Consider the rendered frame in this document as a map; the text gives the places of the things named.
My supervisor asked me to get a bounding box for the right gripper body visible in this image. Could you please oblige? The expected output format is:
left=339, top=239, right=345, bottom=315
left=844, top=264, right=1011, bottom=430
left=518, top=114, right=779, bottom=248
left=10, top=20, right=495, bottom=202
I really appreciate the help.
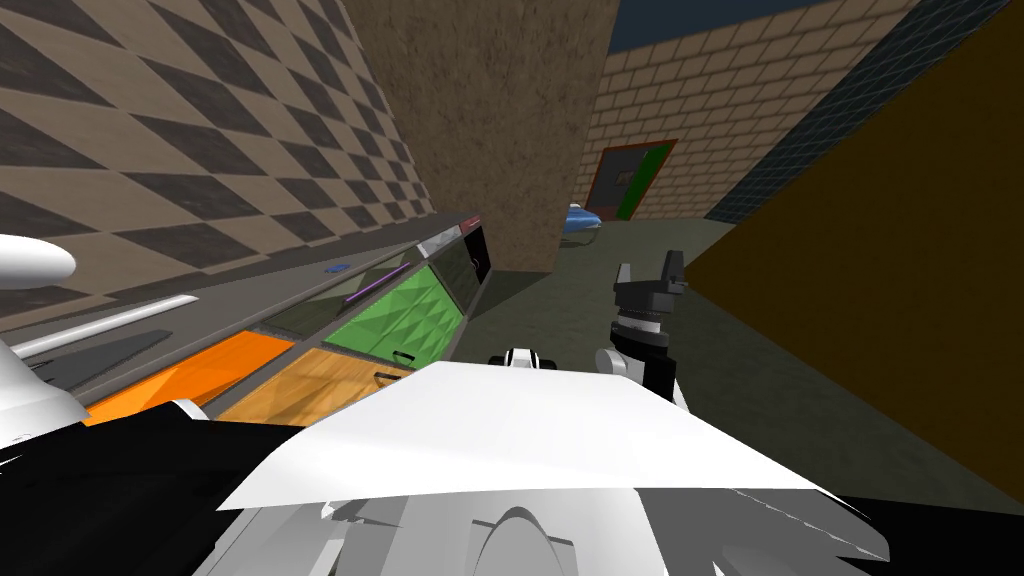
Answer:
left=612, top=279, right=683, bottom=323

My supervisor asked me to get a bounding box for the blue rounded seat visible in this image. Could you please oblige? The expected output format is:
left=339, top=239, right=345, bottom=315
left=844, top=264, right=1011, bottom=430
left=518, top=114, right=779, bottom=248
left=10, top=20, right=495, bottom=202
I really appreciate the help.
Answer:
left=562, top=203, right=603, bottom=236

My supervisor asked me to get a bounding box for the green door with grey panel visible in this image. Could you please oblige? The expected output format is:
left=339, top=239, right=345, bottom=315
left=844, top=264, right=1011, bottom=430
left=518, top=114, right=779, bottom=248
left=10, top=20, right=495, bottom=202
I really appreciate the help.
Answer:
left=584, top=139, right=679, bottom=223

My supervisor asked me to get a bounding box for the black appliance with silver top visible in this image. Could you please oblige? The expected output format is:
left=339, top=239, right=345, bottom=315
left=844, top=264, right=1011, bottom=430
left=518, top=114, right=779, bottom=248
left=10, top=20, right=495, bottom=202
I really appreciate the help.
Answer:
left=417, top=214, right=494, bottom=315

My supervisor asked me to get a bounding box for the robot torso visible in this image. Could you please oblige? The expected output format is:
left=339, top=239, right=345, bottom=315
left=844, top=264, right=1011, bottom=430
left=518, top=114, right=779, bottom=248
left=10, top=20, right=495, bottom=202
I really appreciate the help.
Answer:
left=191, top=345, right=891, bottom=576

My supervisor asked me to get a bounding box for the green drawer front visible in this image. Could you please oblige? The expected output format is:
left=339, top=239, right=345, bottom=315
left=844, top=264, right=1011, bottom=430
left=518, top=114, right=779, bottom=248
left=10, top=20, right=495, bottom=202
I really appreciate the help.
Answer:
left=323, top=263, right=466, bottom=372

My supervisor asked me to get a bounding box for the dark glass cupboard door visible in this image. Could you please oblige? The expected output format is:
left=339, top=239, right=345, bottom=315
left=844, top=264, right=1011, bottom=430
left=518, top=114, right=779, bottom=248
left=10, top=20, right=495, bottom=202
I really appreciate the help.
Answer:
left=262, top=247, right=425, bottom=342

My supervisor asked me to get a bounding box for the light wood drawer front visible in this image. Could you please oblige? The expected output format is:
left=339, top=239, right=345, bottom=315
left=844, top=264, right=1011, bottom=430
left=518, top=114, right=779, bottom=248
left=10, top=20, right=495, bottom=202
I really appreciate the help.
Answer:
left=216, top=347, right=414, bottom=426

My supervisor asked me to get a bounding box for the orange cupboard front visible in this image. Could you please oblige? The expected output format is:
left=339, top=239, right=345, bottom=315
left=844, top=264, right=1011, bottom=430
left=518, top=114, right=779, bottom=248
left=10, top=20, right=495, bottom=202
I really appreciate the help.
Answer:
left=83, top=329, right=297, bottom=426

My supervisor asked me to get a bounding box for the dark grey sink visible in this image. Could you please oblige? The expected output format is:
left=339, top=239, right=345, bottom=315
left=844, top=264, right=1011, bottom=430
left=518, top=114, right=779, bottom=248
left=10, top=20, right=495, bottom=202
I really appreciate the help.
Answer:
left=31, top=328, right=175, bottom=394

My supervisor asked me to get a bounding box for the white bar faucet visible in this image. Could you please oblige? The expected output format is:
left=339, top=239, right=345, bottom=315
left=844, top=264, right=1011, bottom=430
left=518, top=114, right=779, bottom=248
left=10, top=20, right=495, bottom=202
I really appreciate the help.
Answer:
left=11, top=294, right=200, bottom=359

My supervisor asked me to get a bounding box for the purple bar handle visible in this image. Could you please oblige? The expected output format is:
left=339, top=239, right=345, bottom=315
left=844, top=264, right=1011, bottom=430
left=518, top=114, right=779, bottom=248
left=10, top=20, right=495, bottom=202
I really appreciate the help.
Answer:
left=344, top=261, right=413, bottom=305

